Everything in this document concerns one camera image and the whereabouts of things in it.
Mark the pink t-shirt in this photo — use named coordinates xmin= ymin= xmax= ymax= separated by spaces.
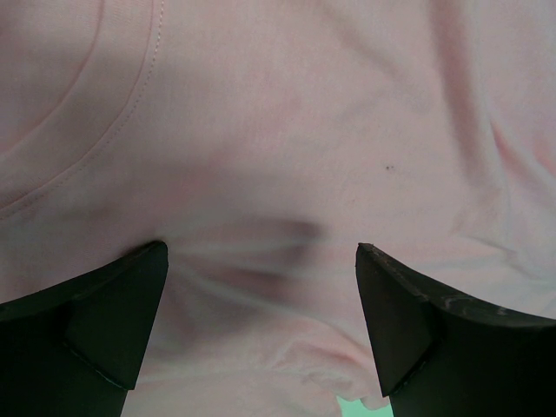
xmin=1 ymin=1 xmax=555 ymax=416

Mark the folded teal t-shirt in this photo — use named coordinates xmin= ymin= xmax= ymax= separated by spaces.
xmin=337 ymin=396 xmax=371 ymax=417

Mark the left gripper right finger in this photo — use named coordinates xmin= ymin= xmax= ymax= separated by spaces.
xmin=355 ymin=243 xmax=555 ymax=417

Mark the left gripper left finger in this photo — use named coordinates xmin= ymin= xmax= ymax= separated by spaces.
xmin=1 ymin=242 xmax=168 ymax=417

